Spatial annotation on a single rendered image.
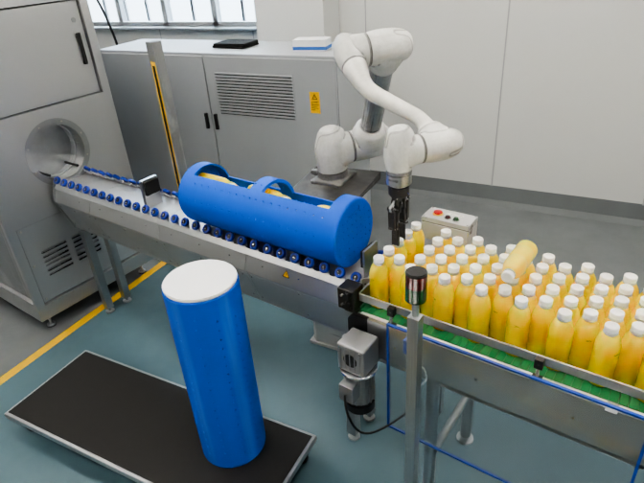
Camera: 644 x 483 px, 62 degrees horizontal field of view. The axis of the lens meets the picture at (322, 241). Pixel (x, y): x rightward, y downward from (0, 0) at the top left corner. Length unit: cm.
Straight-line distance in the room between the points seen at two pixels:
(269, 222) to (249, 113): 197
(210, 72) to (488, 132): 229
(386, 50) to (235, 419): 159
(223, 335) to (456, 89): 326
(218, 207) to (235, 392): 78
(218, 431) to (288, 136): 226
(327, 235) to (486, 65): 289
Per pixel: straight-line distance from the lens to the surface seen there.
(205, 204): 241
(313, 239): 204
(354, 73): 213
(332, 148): 262
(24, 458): 316
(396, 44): 226
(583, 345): 179
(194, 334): 202
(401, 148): 182
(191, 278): 205
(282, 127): 392
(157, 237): 284
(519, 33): 453
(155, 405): 289
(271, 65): 384
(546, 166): 476
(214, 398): 222
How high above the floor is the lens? 210
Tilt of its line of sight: 29 degrees down
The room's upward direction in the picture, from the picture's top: 4 degrees counter-clockwise
